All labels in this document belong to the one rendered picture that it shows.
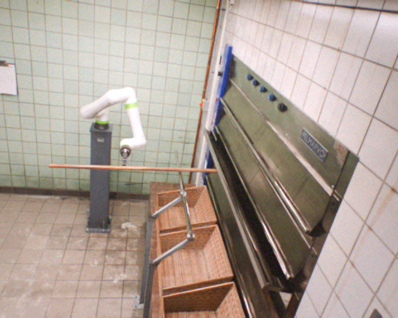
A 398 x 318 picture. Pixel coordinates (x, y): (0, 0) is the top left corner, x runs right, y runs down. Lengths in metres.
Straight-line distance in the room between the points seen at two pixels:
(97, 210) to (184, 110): 1.47
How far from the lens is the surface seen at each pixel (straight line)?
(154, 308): 2.49
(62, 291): 3.39
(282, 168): 1.75
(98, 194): 3.68
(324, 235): 1.42
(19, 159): 4.41
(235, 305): 2.31
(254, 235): 1.86
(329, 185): 1.41
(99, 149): 3.42
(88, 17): 3.75
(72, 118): 4.03
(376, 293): 1.21
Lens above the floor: 2.51
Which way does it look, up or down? 26 degrees down
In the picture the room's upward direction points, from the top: 10 degrees clockwise
